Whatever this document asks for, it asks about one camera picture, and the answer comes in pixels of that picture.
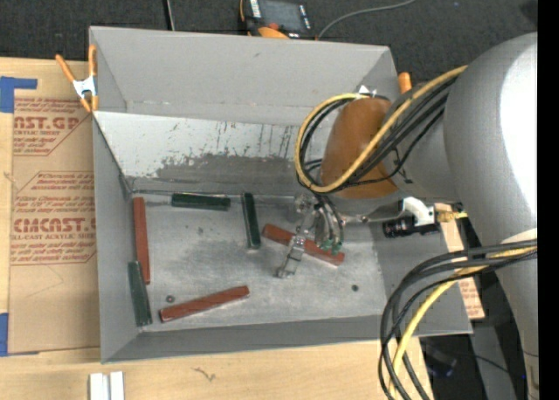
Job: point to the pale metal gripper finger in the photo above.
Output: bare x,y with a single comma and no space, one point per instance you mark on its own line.
288,257
297,259

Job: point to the brown cardboard board, red print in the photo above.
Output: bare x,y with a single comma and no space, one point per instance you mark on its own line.
48,197

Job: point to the black cylinder on white bracket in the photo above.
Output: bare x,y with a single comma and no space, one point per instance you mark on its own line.
408,225

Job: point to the grey metal bin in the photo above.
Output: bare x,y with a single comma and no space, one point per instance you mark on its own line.
244,84

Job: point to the dark green flat block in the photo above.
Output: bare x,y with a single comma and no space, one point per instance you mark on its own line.
201,201
251,221
140,295

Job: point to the red-brown flat block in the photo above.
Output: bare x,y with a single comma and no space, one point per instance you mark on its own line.
141,241
277,234
203,304

